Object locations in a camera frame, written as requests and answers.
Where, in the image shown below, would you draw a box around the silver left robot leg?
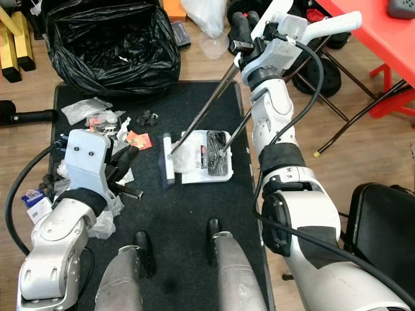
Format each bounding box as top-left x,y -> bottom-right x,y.
94,230 -> 150,311

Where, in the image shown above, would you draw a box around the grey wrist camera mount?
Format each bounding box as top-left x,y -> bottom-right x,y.
66,128 -> 112,195
242,0 -> 311,85

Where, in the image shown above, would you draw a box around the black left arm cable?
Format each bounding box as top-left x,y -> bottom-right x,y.
5,141 -> 72,259

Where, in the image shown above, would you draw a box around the black foam bench roller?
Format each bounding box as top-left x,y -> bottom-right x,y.
0,100 -> 56,127

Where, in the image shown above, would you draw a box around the black rubbish bag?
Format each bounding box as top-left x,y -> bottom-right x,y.
42,0 -> 181,98

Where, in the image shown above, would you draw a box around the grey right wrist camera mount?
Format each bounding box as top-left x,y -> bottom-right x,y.
242,0 -> 311,85

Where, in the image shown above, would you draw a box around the orange red foil packet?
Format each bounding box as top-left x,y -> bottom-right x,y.
126,131 -> 152,151

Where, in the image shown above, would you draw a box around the small black plastic clips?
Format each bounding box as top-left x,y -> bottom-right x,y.
136,110 -> 160,127

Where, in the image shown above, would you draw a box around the orange foam block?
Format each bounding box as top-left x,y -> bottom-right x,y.
162,0 -> 185,19

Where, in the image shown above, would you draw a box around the black folding chair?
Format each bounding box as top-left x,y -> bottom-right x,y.
345,183 -> 415,281

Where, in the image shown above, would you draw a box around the black weight plate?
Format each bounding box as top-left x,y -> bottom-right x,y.
292,57 -> 342,98

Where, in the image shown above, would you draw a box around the white card with blue print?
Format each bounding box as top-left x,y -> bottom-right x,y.
21,189 -> 53,226

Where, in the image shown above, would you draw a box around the silver robot leg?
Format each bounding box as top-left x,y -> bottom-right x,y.
206,218 -> 273,311
94,230 -> 150,311

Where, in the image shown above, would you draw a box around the crumpled clear plastic wrapper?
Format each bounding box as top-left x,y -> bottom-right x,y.
174,148 -> 205,176
62,97 -> 114,126
55,133 -> 78,182

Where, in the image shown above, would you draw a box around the red plastic table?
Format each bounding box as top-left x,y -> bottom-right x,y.
314,0 -> 415,157

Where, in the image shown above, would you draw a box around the silver right robot leg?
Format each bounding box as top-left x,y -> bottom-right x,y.
206,218 -> 273,311

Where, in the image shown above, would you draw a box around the clear wrapper with red print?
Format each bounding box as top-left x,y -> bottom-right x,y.
86,110 -> 124,133

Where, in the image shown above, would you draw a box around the white plastic bag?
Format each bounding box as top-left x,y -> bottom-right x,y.
180,0 -> 228,38

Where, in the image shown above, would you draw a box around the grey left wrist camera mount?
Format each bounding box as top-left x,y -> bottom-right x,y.
66,128 -> 112,195

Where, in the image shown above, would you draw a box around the clear plastic cup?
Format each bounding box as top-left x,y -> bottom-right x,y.
198,31 -> 230,60

